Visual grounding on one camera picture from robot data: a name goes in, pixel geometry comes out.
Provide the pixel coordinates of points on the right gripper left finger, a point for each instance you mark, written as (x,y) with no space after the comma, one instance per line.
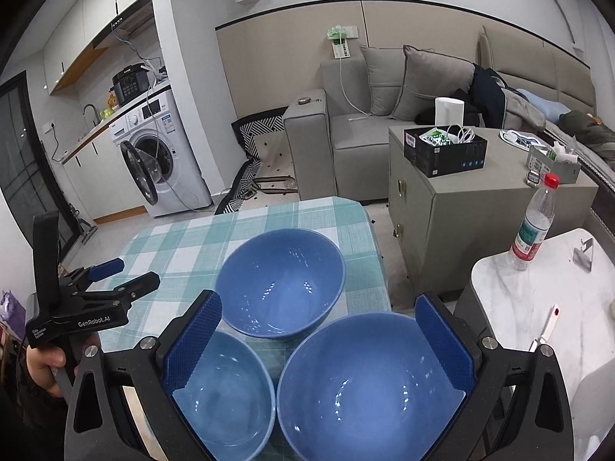
(100,425)

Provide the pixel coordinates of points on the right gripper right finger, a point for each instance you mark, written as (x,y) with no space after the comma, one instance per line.
(516,405)

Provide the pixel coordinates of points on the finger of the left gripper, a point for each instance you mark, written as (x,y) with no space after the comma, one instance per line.
(132,290)
(105,270)

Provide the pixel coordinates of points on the large blue bowl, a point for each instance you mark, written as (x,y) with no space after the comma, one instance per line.
(366,387)

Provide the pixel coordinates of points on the kitchen counter cabinets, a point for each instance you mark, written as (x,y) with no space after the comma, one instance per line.
(102,182)

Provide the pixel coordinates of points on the person's left hand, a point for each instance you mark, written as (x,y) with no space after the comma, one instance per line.
(42,363)

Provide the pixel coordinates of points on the teal checked tablecloth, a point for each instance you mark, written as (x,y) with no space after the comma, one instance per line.
(188,256)

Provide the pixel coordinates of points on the white marble side table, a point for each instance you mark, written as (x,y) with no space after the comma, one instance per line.
(513,307)

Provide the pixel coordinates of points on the white washing machine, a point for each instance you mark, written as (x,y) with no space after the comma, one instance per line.
(158,156)

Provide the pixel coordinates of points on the black faucet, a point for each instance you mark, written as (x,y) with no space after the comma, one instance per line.
(91,115)

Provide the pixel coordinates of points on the metal phone stand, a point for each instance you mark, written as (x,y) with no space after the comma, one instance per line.
(583,254)

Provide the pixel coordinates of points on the folded patterned chair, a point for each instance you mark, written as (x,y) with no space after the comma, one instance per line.
(246,130)

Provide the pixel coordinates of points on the plastic water bottle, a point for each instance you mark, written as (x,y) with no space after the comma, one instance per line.
(536,223)

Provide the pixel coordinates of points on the black pressure cooker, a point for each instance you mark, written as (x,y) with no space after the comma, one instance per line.
(131,82)

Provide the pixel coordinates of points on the grey bedside cabinet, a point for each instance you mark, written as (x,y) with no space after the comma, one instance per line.
(445,224)

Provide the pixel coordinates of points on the range hood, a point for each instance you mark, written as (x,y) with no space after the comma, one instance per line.
(127,24)

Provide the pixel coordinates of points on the grey sofa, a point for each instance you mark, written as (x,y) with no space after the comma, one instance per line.
(337,146)

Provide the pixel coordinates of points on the black storage box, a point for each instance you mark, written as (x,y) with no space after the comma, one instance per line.
(440,150)

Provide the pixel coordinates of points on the white box on cabinet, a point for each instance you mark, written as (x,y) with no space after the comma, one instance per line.
(449,111)

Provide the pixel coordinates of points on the grey cushion right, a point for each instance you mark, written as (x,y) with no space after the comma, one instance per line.
(427,76)

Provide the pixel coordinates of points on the grey cushion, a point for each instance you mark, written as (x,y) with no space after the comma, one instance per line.
(427,76)
(385,73)

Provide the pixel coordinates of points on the grey cushion left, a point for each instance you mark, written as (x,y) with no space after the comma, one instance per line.
(385,73)

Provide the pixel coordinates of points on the wall socket with charger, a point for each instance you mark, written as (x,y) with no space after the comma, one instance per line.
(339,36)

